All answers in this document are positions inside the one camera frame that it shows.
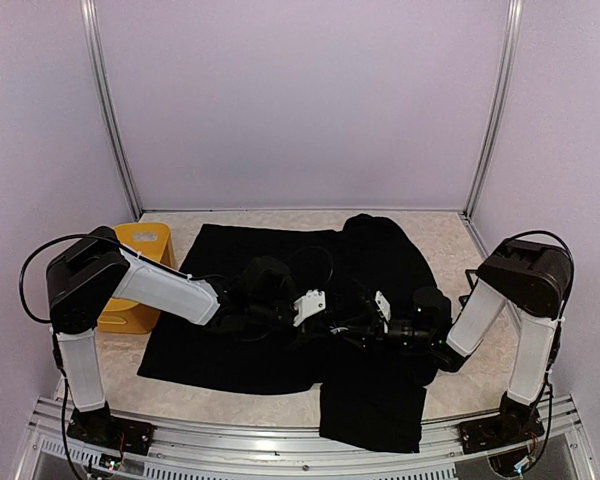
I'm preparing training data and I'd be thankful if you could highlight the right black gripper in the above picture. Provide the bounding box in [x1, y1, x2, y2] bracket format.
[337, 310, 435, 360]

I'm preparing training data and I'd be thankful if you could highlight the black t-shirt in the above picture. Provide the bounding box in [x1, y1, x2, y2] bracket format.
[138, 214, 451, 454]

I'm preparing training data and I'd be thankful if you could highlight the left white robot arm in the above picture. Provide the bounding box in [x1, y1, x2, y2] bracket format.
[43, 226, 319, 445]

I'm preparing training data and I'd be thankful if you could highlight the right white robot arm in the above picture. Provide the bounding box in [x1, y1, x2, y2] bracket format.
[362, 230, 575, 444]

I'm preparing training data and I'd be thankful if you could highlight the far black brooch box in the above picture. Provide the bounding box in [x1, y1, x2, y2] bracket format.
[465, 269, 478, 285]

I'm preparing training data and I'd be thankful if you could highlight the yellow plastic basket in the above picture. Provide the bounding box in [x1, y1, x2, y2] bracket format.
[97, 223, 176, 335]

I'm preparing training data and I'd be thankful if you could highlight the front aluminium rail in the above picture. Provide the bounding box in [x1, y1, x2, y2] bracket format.
[27, 394, 581, 480]

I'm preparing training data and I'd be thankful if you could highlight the right aluminium frame post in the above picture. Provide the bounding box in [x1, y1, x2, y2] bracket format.
[463, 0, 524, 223]

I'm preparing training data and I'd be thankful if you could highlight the aluminium frame post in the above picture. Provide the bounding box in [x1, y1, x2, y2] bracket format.
[80, 0, 144, 220]
[463, 0, 524, 223]

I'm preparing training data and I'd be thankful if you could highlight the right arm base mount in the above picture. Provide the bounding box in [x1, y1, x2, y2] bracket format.
[458, 394, 545, 454]

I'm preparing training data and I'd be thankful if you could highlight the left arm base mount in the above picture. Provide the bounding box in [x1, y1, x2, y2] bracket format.
[67, 403, 155, 456]

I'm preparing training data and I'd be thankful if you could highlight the left aluminium frame post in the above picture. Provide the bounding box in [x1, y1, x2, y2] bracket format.
[80, 0, 144, 220]

